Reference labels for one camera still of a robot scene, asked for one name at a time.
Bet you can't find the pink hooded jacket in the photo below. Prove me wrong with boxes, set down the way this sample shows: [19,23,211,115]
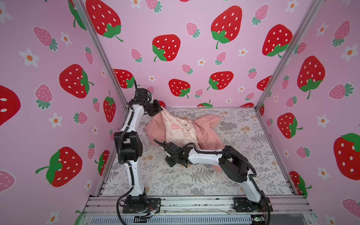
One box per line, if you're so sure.
[145,108,226,173]

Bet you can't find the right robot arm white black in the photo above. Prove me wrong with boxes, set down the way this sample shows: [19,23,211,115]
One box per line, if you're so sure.
[154,139,262,203]

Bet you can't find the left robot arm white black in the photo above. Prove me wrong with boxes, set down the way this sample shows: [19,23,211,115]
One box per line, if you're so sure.
[114,88,163,197]

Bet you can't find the floral table mat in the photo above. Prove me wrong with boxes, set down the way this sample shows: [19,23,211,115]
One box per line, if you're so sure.
[103,108,293,197]

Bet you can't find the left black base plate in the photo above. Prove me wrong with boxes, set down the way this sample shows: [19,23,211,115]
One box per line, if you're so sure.
[122,196,161,214]

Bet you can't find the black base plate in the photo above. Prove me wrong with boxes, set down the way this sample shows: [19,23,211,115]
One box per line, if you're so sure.
[122,196,161,214]
[233,197,273,212]

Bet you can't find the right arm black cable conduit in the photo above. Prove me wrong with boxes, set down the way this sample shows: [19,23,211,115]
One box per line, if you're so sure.
[168,142,271,225]

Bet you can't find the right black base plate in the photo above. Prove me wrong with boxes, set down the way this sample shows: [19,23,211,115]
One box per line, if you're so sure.
[233,197,273,212]

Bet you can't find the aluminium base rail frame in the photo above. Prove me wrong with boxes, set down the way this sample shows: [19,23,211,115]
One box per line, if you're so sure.
[79,196,320,225]

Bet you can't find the left corner aluminium post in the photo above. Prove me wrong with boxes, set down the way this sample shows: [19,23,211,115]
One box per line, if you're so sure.
[74,0,129,113]

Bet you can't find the corner aluminium post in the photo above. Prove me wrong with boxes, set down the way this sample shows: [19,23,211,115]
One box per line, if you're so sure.
[255,0,323,112]
[74,0,129,113]

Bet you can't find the right corner aluminium post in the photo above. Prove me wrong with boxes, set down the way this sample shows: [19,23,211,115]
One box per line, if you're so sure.
[255,0,323,112]

